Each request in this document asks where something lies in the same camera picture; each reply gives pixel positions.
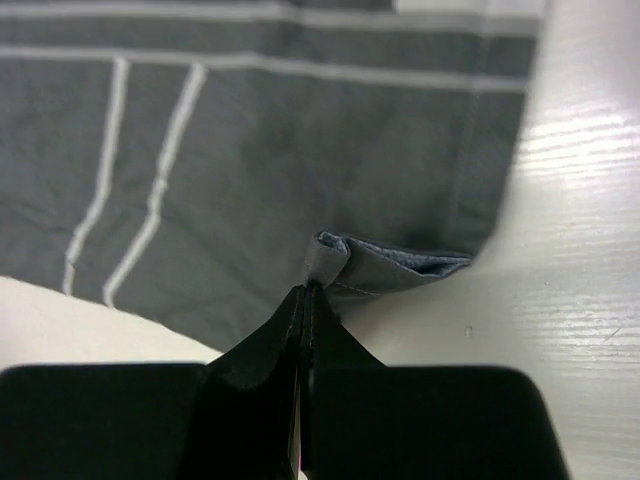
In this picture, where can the grey striped cloth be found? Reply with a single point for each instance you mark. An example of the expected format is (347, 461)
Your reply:
(191, 161)

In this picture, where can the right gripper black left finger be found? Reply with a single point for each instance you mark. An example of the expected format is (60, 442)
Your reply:
(230, 419)

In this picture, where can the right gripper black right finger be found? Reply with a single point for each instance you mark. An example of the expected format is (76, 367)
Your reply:
(362, 419)

